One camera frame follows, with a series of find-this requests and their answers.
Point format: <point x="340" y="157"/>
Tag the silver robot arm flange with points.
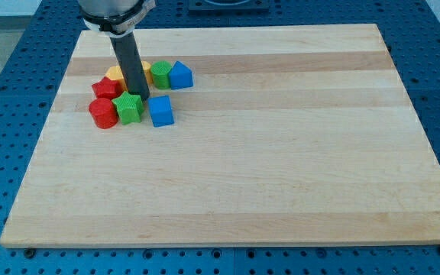
<point x="115" y="18"/>

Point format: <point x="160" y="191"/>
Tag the green star block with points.
<point x="129" y="108"/>

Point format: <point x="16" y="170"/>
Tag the red star block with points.
<point x="107" y="88"/>

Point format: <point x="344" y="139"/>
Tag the blue cube block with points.
<point x="161" y="111"/>

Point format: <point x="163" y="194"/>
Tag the blue triangle block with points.
<point x="180" y="76"/>

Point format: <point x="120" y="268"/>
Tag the light wooden board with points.
<point x="289" y="136"/>

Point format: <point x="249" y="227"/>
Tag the green cylinder block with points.
<point x="160" y="73"/>

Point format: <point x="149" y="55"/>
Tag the yellow block behind rod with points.
<point x="146" y="66"/>

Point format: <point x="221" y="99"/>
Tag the red cylinder block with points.
<point x="103" y="113"/>

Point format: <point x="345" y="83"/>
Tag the yellow pentagon block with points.
<point x="115" y="73"/>

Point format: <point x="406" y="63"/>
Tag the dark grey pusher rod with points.
<point x="129" y="60"/>

